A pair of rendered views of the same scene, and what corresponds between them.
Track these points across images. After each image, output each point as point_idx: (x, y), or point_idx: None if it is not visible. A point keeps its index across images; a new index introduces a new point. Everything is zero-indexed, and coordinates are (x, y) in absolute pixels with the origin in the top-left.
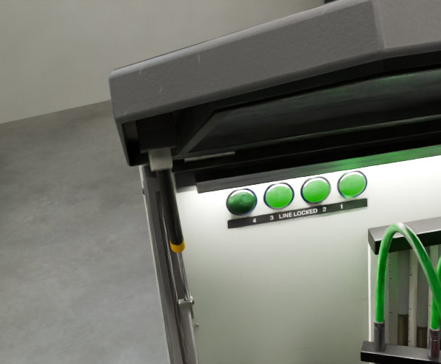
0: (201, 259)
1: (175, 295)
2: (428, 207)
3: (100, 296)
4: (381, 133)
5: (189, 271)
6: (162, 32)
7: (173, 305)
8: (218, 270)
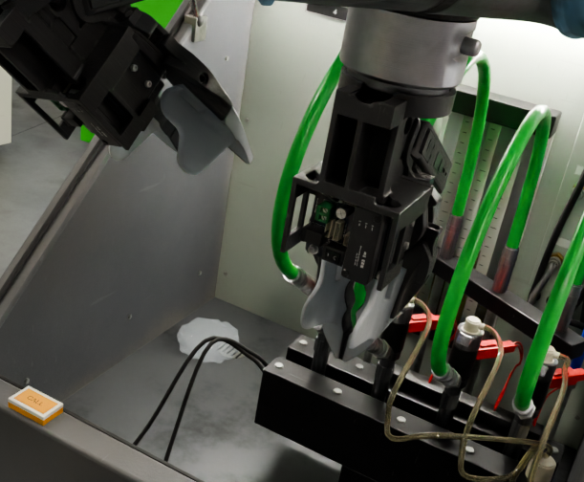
0: (270, 37)
1: (187, 8)
2: (535, 87)
3: None
4: None
5: (256, 48)
6: None
7: (180, 15)
8: (284, 60)
